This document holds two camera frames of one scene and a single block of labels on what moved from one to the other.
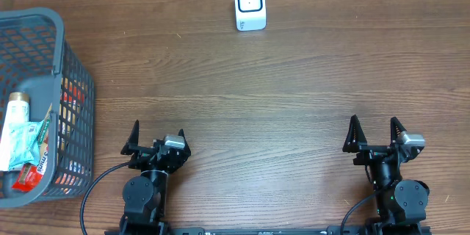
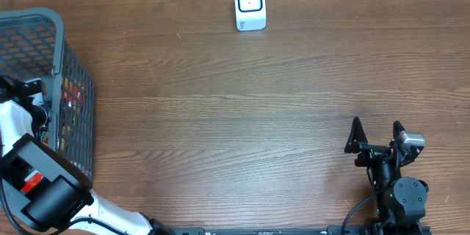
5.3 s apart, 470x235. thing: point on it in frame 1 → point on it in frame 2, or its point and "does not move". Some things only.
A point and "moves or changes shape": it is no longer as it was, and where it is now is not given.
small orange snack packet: (30, 175) does not move
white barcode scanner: (250, 5) does not move
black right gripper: (352, 144) does not move
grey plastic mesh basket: (35, 60) does not move
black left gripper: (153, 150) → (19, 90)
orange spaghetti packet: (44, 146) moves or changes shape
